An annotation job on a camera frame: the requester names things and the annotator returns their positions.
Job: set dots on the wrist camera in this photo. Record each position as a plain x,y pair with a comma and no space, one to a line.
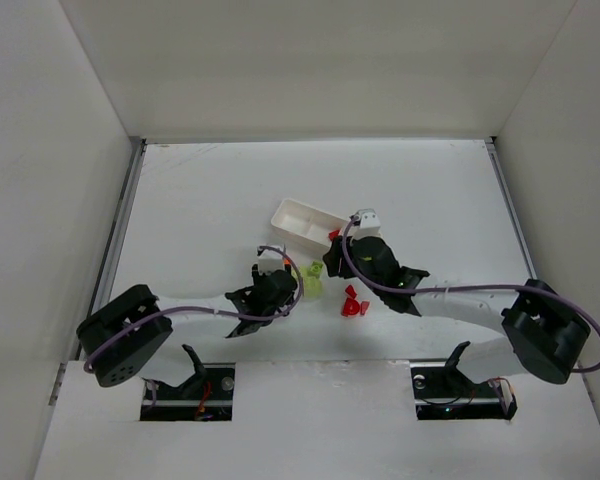
270,258
367,224

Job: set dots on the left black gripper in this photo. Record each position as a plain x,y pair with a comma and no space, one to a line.
284,279

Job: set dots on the red lego arch piece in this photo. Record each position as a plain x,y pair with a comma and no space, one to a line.
350,308

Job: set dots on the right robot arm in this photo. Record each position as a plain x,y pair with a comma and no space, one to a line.
537,332

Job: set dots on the red lego slope piece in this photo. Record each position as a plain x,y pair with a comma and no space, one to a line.
351,292

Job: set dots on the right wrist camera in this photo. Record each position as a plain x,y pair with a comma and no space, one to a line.
367,224

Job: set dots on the right metal rail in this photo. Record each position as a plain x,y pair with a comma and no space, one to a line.
490,144

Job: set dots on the green lego block large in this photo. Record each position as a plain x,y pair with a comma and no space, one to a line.
312,288

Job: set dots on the left metal rail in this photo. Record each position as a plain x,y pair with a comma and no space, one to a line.
109,264

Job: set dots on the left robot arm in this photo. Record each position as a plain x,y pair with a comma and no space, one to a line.
139,334

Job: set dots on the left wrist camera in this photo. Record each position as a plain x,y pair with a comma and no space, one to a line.
270,258

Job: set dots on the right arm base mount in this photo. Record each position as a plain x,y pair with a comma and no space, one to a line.
441,392

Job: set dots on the green lego block small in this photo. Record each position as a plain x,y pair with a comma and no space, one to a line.
314,270

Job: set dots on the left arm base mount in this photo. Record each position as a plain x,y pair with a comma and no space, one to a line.
206,395

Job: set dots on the metal rail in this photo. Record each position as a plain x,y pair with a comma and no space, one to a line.
109,264
490,144

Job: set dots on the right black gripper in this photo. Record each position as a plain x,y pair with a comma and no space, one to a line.
337,257

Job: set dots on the white three-compartment tray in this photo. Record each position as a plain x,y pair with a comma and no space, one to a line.
306,226

